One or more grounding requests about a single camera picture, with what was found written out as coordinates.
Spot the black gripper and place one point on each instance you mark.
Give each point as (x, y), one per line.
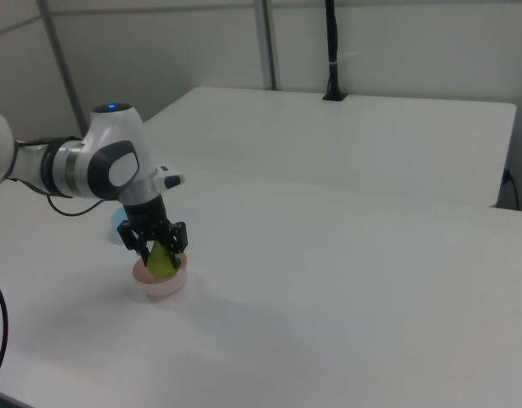
(147, 217)

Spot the green pear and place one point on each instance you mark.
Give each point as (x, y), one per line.
(161, 263)

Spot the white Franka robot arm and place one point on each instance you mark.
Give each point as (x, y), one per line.
(112, 153)

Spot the blue plastic bowl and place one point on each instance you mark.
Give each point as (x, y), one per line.
(116, 223)

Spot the pink plastic bowl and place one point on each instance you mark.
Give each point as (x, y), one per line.
(163, 287)

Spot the white side table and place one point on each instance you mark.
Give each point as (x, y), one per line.
(350, 140)

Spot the black pole with clamp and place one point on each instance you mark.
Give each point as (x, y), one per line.
(332, 51)

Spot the grey partition post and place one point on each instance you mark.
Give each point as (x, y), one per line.
(267, 42)

